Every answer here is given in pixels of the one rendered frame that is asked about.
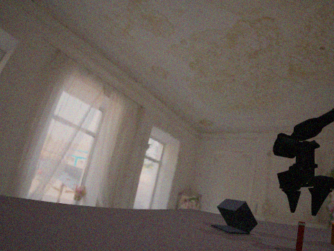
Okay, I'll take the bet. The dark red peg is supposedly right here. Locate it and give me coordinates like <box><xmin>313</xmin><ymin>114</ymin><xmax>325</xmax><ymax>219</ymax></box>
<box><xmin>295</xmin><ymin>221</ymin><xmax>306</xmax><ymax>251</ymax></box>

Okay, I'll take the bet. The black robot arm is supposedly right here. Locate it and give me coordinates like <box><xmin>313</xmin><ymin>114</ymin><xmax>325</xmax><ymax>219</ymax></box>
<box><xmin>273</xmin><ymin>108</ymin><xmax>334</xmax><ymax>184</ymax></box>

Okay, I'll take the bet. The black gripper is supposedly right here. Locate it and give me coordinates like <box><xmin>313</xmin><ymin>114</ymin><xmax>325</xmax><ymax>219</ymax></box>
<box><xmin>279</xmin><ymin>159</ymin><xmax>334</xmax><ymax>216</ymax></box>

